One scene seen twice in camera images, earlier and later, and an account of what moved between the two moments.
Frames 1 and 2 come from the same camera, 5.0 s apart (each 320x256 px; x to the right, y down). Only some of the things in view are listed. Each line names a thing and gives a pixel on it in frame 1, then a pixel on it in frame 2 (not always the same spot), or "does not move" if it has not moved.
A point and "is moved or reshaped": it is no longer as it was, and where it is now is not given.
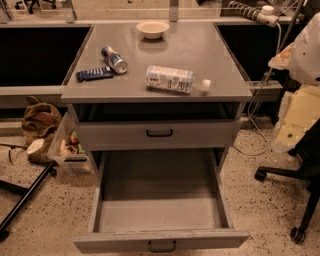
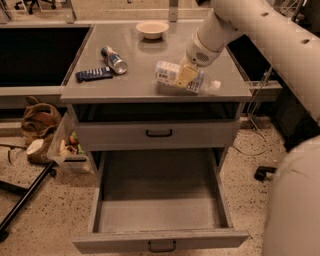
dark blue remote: (105, 72) does not move
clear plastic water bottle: (182, 81) is moved or reshaped
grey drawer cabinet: (156, 88) does not move
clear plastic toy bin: (67, 146) does not move
